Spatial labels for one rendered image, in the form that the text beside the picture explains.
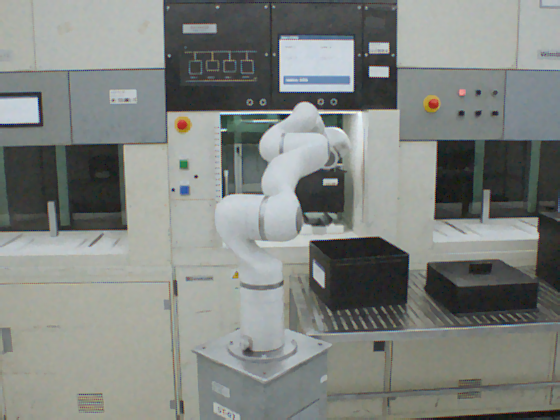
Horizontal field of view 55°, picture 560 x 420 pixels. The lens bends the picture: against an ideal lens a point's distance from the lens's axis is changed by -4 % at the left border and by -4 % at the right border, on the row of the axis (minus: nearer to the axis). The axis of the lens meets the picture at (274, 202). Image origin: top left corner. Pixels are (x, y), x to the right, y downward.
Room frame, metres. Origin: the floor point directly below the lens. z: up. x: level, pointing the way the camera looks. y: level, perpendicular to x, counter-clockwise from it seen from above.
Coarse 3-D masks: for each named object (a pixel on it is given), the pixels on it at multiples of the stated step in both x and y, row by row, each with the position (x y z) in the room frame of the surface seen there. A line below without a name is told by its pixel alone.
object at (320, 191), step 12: (336, 168) 2.52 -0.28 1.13; (300, 180) 2.33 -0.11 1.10; (312, 180) 2.34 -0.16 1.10; (324, 180) 2.34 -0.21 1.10; (336, 180) 2.34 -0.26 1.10; (300, 192) 2.33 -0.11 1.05; (312, 192) 2.33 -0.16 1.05; (324, 192) 2.34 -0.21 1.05; (336, 192) 2.34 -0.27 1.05; (300, 204) 2.33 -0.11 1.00; (312, 204) 2.33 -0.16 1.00; (324, 204) 2.34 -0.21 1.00; (336, 204) 2.34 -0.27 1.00
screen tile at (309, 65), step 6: (288, 48) 2.12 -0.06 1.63; (294, 48) 2.13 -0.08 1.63; (300, 48) 2.13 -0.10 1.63; (306, 48) 2.13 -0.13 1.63; (288, 54) 2.12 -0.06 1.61; (294, 54) 2.13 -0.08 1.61; (300, 54) 2.13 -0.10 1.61; (306, 54) 2.13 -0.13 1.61; (312, 54) 2.13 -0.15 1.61; (306, 60) 2.13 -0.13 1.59; (312, 60) 2.13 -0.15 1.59; (288, 66) 2.12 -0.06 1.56; (294, 66) 2.13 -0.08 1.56; (300, 66) 2.13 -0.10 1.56; (306, 66) 2.13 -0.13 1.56; (312, 66) 2.13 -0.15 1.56; (312, 72) 2.13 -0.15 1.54
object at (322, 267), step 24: (312, 240) 1.96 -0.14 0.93; (336, 240) 1.98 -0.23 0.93; (360, 240) 2.00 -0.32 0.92; (384, 240) 1.96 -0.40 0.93; (312, 264) 1.91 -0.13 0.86; (336, 264) 1.70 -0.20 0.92; (360, 264) 1.71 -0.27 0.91; (384, 264) 1.73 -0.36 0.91; (408, 264) 1.75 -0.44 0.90; (312, 288) 1.90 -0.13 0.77; (336, 288) 1.70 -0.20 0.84; (360, 288) 1.71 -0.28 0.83; (384, 288) 1.73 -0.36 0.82
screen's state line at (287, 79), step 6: (288, 78) 2.12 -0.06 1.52; (294, 78) 2.13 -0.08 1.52; (300, 78) 2.13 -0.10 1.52; (306, 78) 2.13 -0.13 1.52; (312, 78) 2.13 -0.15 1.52; (318, 78) 2.13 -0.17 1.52; (324, 78) 2.13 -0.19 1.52; (330, 78) 2.13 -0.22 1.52; (336, 78) 2.13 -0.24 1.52; (342, 78) 2.14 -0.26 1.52; (348, 78) 2.14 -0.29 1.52; (288, 84) 2.12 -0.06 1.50; (294, 84) 2.13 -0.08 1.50; (300, 84) 2.13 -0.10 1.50; (306, 84) 2.13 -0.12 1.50; (312, 84) 2.13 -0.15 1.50; (318, 84) 2.13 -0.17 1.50; (324, 84) 2.13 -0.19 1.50
